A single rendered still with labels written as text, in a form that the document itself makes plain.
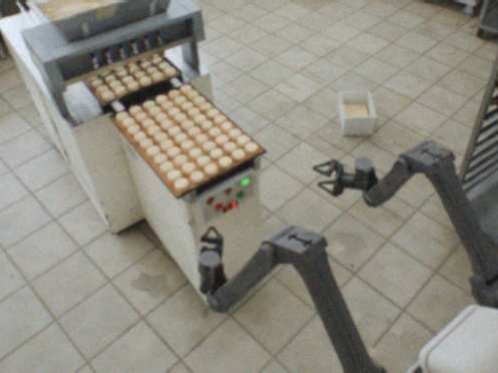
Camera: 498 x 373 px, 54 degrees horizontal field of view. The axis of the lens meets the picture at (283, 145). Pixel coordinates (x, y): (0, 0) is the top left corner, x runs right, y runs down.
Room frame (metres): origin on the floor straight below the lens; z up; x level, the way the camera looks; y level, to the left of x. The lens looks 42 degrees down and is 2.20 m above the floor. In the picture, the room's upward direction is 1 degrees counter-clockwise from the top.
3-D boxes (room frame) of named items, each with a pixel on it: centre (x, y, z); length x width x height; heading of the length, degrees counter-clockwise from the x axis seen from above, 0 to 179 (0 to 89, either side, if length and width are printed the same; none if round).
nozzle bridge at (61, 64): (2.00, 0.75, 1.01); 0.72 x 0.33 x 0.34; 127
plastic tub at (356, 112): (2.68, -0.51, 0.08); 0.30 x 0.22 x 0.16; 1
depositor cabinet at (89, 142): (2.38, 1.03, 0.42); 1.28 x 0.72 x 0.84; 37
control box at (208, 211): (1.30, 0.23, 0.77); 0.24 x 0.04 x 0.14; 127
